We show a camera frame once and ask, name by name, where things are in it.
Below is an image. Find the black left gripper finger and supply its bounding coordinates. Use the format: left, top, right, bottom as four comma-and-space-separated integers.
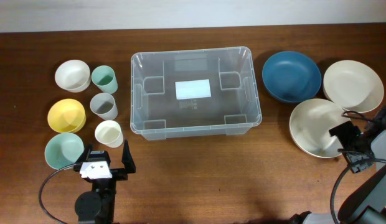
77, 144, 92, 164
121, 139, 136, 173

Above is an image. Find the beige large bowl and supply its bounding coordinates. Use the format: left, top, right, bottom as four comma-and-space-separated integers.
289, 98, 350, 159
323, 60, 384, 113

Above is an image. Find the dark blue large bowl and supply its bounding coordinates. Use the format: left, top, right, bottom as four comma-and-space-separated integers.
262, 51, 322, 103

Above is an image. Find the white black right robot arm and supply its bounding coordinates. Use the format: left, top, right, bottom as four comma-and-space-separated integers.
288, 105, 386, 224

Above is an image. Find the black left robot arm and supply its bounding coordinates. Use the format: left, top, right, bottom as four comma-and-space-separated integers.
73, 140, 136, 223

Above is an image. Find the mint green small bowl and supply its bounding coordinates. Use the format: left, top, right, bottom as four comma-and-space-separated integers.
44, 133, 84, 170

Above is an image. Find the cream white cup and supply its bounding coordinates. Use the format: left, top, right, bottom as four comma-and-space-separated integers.
95, 120, 124, 148

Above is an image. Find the yellow small bowl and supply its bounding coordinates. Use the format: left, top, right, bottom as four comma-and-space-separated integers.
47, 98, 87, 133

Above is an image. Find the grey cup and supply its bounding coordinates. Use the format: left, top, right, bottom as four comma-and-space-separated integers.
90, 93, 118, 120

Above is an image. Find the white small bowl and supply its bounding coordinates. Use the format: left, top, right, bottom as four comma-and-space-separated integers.
55, 60, 91, 93

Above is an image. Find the mint green cup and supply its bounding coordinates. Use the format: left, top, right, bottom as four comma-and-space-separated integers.
91, 65, 118, 94

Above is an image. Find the clear plastic storage bin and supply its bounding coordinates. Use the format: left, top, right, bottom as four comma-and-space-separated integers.
130, 47, 263, 141

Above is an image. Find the white label in bin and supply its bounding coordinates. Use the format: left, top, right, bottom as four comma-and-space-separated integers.
175, 79, 211, 100

